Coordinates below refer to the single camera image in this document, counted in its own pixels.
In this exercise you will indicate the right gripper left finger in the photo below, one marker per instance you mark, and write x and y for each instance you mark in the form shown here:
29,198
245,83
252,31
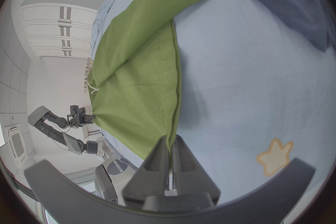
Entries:
151,170

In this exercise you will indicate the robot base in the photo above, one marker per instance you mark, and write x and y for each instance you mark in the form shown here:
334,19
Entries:
118,167

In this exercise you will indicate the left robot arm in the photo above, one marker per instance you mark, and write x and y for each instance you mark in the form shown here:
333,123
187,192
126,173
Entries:
70,143

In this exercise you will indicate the round woven basket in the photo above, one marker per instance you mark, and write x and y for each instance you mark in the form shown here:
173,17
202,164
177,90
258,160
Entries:
88,78

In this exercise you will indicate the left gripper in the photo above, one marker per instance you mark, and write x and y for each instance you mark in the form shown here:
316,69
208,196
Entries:
84,119

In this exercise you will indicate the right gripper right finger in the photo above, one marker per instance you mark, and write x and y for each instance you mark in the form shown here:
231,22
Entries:
190,170

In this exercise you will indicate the bed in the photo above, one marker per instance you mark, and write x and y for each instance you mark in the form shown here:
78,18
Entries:
236,86

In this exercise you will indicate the white wardrobe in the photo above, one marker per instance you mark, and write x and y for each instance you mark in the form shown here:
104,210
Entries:
44,31

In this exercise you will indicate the white ceiling air conditioner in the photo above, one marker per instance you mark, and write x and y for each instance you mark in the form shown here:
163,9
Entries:
16,143

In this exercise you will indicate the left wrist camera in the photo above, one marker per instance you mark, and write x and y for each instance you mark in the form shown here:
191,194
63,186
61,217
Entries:
74,108

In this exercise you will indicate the green shorts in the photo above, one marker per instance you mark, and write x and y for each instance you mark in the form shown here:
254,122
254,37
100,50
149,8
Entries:
136,86

